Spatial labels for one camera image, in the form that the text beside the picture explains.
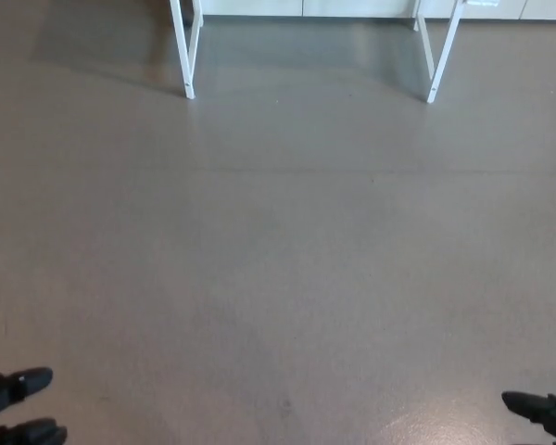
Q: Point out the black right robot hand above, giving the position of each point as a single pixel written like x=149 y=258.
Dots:
x=547 y=410

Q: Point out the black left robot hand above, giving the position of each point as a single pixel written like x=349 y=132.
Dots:
x=9 y=389

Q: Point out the white table leg frame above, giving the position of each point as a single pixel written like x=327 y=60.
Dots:
x=184 y=55
x=440 y=69

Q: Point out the white low cabinet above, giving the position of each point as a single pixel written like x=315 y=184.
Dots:
x=352 y=5

